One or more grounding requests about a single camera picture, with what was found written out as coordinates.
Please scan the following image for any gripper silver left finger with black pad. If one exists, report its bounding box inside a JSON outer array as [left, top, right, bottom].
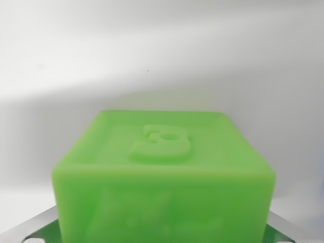
[[0, 205, 61, 243]]

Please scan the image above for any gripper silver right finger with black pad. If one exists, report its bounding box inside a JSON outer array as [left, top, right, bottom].
[[265, 209, 306, 243]]

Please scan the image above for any green plastic cube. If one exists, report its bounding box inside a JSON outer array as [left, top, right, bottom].
[[51, 109, 276, 243]]

